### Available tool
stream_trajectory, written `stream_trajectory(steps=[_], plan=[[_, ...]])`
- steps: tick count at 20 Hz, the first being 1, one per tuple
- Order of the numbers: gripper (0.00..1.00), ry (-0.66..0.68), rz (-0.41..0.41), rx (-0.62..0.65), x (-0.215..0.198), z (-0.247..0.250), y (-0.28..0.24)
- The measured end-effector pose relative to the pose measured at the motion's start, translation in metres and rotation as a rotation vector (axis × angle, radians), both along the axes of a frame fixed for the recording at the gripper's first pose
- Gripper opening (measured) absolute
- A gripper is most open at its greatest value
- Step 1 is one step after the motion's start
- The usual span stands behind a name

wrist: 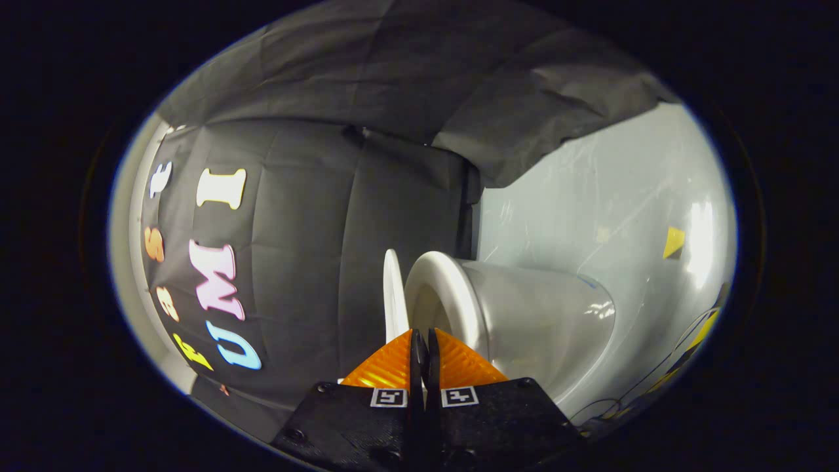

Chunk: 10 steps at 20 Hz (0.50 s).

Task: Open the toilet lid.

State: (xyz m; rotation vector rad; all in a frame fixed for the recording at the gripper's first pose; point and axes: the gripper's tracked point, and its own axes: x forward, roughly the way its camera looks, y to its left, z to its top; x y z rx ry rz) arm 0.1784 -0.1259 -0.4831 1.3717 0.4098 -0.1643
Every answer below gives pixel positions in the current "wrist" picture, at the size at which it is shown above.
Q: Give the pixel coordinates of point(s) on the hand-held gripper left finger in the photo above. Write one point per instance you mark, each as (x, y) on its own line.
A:
(367, 426)

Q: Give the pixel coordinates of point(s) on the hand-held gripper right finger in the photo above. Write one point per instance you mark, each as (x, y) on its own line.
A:
(498, 426)

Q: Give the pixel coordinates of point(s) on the white toilet lid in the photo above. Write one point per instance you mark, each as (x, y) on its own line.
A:
(393, 295)

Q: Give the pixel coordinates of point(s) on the white toilet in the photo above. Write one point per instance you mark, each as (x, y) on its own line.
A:
(537, 321)

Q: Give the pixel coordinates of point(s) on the yellow black striped tape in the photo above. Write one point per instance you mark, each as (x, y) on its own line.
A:
(701, 334)

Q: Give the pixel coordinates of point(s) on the yellow tape piece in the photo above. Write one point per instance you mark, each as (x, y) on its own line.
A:
(673, 242)

